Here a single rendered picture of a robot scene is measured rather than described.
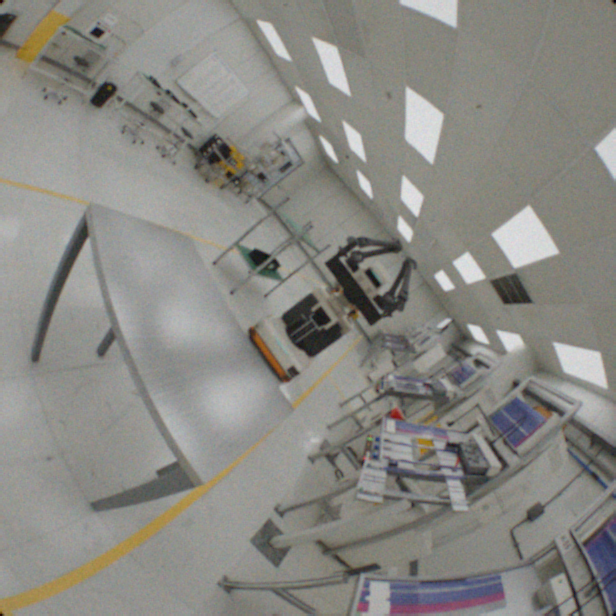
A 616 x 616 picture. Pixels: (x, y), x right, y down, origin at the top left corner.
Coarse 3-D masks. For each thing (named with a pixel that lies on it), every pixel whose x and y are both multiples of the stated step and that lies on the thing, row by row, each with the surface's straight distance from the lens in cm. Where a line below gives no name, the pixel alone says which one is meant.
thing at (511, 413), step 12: (504, 408) 215; (516, 408) 206; (528, 408) 198; (492, 420) 211; (504, 420) 202; (516, 420) 195; (528, 420) 188; (540, 420) 182; (516, 432) 185; (528, 432) 179; (516, 444) 177
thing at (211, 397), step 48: (96, 240) 68; (144, 240) 81; (192, 240) 104; (144, 288) 66; (192, 288) 81; (144, 336) 57; (192, 336) 67; (240, 336) 84; (144, 384) 51; (192, 384) 58; (240, 384) 70; (192, 432) 52; (240, 432) 61; (192, 480) 51
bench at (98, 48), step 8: (56, 32) 443; (80, 32) 506; (80, 40) 437; (88, 40) 454; (96, 48) 438; (104, 48) 481; (40, 56) 514; (104, 56) 446; (112, 56) 446; (32, 64) 462; (40, 72) 450; (80, 88) 456; (88, 96) 459
